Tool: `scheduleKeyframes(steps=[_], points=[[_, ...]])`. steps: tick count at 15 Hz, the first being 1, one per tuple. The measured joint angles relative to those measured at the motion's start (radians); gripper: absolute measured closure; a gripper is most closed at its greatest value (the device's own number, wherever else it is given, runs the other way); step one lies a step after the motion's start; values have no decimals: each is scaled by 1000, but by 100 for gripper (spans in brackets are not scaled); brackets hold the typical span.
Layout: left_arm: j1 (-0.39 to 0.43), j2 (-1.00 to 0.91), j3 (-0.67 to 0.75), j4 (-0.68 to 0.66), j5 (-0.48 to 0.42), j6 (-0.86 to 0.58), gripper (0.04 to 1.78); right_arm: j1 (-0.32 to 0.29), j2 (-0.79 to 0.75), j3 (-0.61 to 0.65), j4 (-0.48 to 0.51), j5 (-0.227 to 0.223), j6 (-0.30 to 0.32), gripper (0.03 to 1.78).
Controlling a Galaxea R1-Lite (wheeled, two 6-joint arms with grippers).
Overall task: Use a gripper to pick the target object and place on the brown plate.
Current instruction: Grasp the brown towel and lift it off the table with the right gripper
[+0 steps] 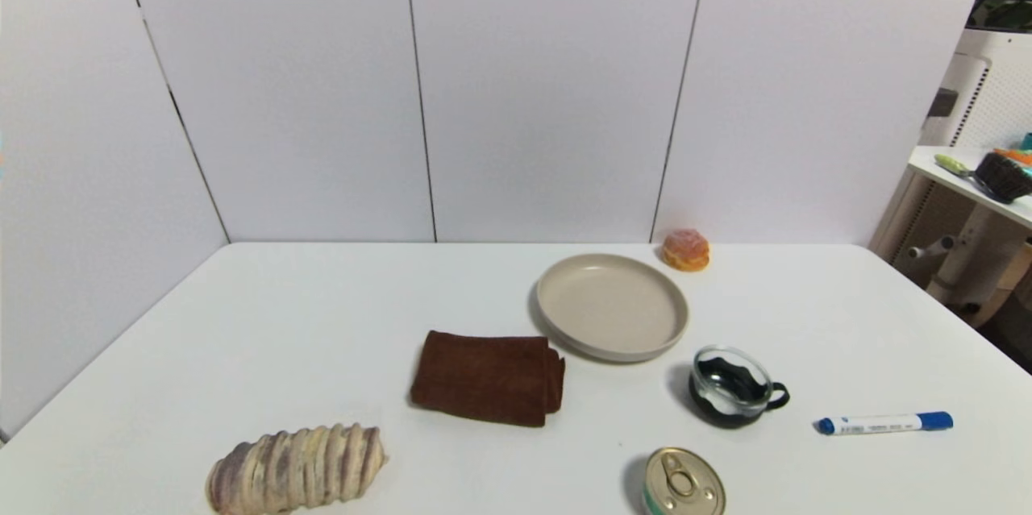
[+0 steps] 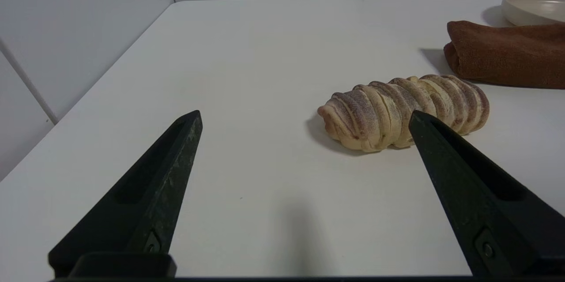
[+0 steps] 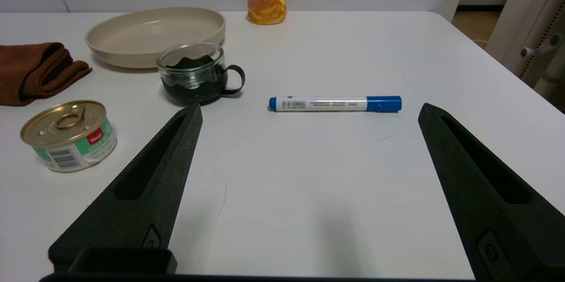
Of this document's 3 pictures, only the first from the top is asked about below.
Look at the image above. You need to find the striped twisted bread loaf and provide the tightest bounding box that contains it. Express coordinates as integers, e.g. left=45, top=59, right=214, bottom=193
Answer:
left=206, top=423, right=389, bottom=515

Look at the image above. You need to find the beige round plate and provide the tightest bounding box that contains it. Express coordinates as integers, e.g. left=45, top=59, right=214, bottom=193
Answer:
left=536, top=253, right=690, bottom=363

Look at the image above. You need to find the brown folded cloth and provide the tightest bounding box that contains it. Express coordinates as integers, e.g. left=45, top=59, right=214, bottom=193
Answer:
left=410, top=330, right=566, bottom=428

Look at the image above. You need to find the orange glazed bun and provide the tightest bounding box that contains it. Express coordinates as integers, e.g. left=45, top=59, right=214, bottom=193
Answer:
left=662, top=229, right=711, bottom=272

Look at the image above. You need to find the glass cup with black holder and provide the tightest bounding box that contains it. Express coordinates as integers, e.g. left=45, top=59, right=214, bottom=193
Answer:
left=689, top=345, right=791, bottom=429

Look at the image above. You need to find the gold lidded tin can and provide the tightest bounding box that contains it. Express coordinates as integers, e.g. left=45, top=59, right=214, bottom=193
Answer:
left=642, top=446, right=726, bottom=515

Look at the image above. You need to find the blue and white marker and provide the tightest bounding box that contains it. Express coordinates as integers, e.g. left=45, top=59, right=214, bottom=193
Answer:
left=817, top=411, right=955, bottom=436

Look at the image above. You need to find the white side table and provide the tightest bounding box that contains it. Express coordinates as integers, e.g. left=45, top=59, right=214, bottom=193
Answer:
left=872, top=146, right=1032, bottom=328

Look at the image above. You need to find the white perforated panel stand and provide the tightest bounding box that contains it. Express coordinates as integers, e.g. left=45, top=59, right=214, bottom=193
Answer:
left=921, top=28, right=1032, bottom=150

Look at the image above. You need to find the green handled utensil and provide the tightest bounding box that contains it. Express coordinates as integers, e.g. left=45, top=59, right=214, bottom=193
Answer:
left=934, top=154, right=980, bottom=180

